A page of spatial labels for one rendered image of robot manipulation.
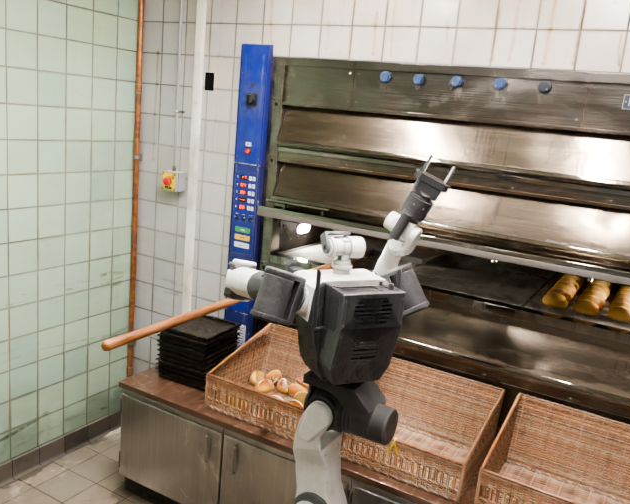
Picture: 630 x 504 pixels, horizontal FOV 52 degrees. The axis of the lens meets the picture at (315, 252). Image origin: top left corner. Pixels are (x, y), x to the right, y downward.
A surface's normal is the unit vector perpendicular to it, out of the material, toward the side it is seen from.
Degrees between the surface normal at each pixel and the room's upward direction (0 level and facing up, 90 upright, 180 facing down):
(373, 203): 70
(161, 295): 90
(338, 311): 90
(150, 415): 90
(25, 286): 90
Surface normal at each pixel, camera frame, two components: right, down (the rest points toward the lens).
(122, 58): 0.86, 0.18
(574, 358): -0.44, -0.20
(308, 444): -0.50, 0.14
